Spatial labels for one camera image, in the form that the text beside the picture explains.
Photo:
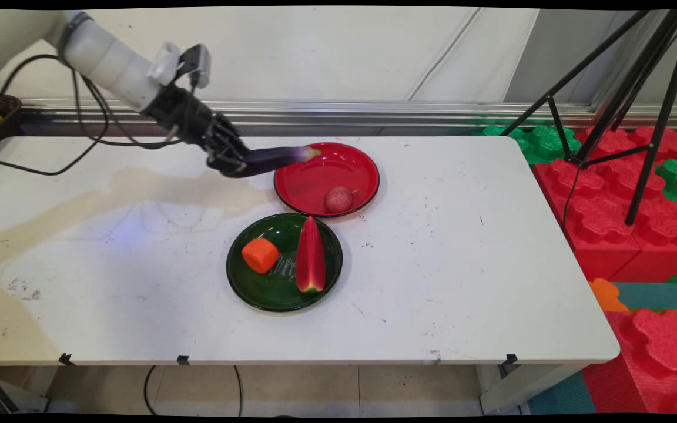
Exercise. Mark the metal wall rail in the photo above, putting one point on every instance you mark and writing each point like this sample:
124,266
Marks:
374,111

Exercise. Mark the large red foam block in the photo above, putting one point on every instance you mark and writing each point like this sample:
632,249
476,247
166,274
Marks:
597,223

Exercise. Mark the tall red foam block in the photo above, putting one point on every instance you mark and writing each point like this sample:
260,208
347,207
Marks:
656,358

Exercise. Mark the dark wicker basket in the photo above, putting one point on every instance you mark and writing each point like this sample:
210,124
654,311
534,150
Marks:
6,114

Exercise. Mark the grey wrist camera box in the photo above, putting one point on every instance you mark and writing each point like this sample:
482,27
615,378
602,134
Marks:
200,61

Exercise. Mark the teal foam mat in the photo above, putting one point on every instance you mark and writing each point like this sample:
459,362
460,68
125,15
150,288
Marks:
656,295
559,396

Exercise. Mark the black tripod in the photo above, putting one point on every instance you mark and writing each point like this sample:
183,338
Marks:
647,176

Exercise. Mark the red watermelon slice toy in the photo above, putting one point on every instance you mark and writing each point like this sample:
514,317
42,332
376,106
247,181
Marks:
310,258

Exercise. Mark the black table edge clip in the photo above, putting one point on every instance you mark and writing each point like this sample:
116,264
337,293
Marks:
183,360
66,359
510,359

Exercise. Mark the purple toy eggplant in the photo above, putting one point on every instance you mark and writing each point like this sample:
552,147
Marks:
280,158

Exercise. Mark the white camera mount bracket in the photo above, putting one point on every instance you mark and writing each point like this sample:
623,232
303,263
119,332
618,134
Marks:
165,61

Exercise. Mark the white table leg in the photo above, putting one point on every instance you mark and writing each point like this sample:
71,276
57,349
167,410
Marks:
520,388

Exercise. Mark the red toy lychee ball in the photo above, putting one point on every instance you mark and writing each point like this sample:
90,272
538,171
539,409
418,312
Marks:
339,200

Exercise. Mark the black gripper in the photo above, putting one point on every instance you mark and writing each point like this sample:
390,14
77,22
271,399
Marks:
183,114

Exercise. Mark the orange toy carrot chunk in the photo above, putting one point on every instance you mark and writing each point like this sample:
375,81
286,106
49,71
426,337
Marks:
260,255

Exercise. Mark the red plate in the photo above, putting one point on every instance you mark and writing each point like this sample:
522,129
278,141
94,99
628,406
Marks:
327,170

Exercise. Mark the dark green plate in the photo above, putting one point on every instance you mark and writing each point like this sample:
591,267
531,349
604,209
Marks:
274,291

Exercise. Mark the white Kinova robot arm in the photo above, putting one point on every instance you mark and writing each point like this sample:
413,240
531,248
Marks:
103,56

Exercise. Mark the orange foam piece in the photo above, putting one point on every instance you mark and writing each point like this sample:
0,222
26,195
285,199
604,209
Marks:
606,295

